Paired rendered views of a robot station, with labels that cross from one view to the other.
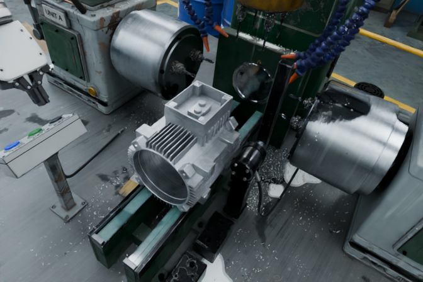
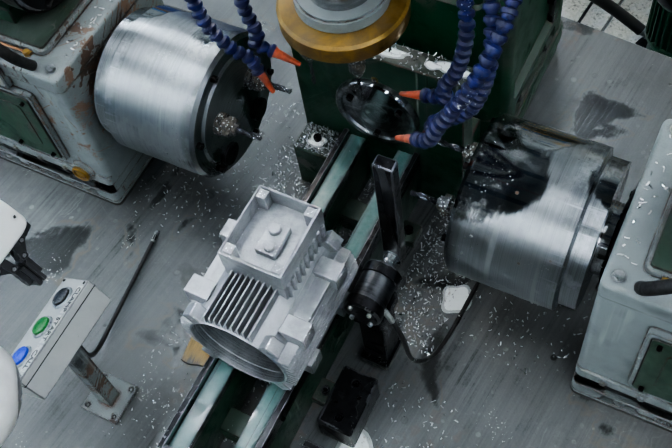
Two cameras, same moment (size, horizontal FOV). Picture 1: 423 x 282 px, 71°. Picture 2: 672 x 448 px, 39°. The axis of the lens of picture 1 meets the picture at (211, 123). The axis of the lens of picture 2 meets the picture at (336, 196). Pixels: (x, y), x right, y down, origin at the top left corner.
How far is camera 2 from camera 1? 75 cm
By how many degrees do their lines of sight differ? 16
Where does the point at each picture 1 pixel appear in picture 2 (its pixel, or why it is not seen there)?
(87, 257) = not seen: outside the picture
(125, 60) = (129, 131)
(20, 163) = (41, 380)
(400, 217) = (617, 343)
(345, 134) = (511, 235)
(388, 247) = (624, 380)
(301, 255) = (499, 408)
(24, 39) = not seen: outside the picture
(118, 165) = (168, 308)
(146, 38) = (156, 94)
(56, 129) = (70, 316)
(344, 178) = (527, 295)
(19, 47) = not seen: outside the picture
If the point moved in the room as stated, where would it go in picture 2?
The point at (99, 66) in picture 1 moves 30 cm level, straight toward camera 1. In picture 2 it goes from (83, 138) to (141, 277)
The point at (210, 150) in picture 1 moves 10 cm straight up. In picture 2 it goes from (304, 299) to (294, 266)
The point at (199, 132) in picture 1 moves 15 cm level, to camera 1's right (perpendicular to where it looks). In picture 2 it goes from (278, 285) to (389, 279)
